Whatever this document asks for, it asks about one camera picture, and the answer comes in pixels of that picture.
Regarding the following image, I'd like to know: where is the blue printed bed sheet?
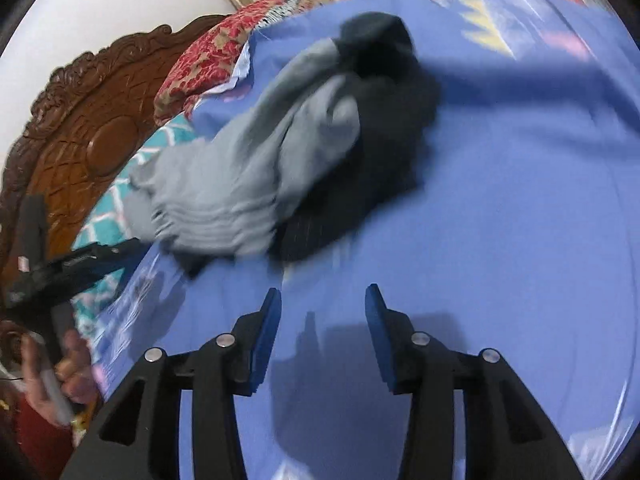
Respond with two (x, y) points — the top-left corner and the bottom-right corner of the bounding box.
(75, 0), (640, 480)

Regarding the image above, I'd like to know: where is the red floral quilt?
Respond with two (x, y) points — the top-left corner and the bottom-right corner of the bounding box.
(152, 0), (616, 126)

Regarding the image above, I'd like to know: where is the person's left hand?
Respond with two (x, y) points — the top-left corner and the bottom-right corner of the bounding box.
(20, 330), (98, 426)

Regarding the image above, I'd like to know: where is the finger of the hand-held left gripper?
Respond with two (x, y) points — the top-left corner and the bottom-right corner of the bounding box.
(60, 237), (147, 295)

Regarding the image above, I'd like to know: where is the carved wooden headboard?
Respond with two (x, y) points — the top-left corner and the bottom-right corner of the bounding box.
(0, 14), (226, 321)

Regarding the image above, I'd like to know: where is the teal lattice pillow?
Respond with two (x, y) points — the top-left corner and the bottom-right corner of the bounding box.
(72, 112), (211, 311)

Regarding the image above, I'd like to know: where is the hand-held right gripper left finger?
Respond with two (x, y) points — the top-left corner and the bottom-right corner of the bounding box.
(60, 287), (283, 480)

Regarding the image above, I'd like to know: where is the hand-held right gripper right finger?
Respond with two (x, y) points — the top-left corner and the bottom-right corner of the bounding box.
(364, 283), (586, 480)

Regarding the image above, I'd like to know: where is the dark navy sweatshirt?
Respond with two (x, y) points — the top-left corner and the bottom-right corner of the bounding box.
(270, 10), (443, 266)

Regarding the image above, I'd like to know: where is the grey sweatshirt with striped hem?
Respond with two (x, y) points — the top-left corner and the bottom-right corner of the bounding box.
(122, 37), (363, 273)

